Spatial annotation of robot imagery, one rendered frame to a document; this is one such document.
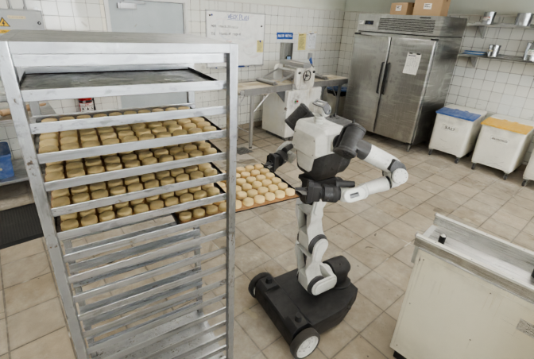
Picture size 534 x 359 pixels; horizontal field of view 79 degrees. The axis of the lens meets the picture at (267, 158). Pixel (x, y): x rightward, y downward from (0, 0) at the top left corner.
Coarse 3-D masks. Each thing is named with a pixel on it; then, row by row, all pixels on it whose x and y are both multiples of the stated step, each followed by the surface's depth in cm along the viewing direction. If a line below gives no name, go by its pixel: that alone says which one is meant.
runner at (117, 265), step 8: (224, 232) 137; (192, 240) 130; (200, 240) 132; (208, 240) 134; (168, 248) 126; (176, 248) 128; (184, 248) 130; (144, 256) 121; (152, 256) 123; (160, 256) 125; (112, 264) 116; (120, 264) 117; (128, 264) 119; (88, 272) 112; (96, 272) 114; (104, 272) 115; (72, 280) 110
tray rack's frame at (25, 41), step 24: (0, 48) 76; (24, 48) 79; (48, 48) 81; (72, 48) 84; (96, 48) 86; (120, 48) 89; (144, 48) 92; (168, 48) 96; (192, 48) 99; (216, 48) 103; (0, 72) 78; (24, 120) 84; (24, 144) 86; (48, 216) 96; (48, 240) 98; (72, 312) 111; (192, 312) 207; (72, 336) 115; (144, 336) 190
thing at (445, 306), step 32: (416, 256) 171; (480, 256) 166; (416, 288) 176; (448, 288) 163; (480, 288) 152; (416, 320) 181; (448, 320) 167; (480, 320) 156; (512, 320) 146; (416, 352) 186; (448, 352) 172; (480, 352) 160; (512, 352) 149
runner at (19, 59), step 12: (24, 60) 82; (36, 60) 83; (48, 60) 84; (60, 60) 86; (72, 60) 87; (84, 60) 89; (96, 60) 90; (108, 60) 92; (120, 60) 93; (132, 60) 95; (144, 60) 96; (156, 60) 98; (168, 60) 100; (180, 60) 102; (192, 60) 104; (204, 60) 106; (216, 60) 108
